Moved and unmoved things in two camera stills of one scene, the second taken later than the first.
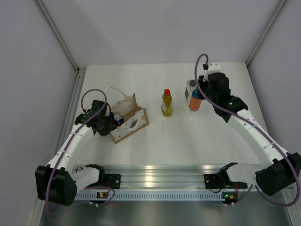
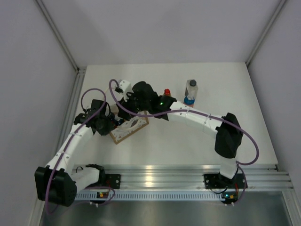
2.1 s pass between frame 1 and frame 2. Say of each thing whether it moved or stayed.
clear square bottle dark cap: stayed
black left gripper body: stayed
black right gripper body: moved
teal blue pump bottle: moved
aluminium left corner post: stayed
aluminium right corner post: stayed
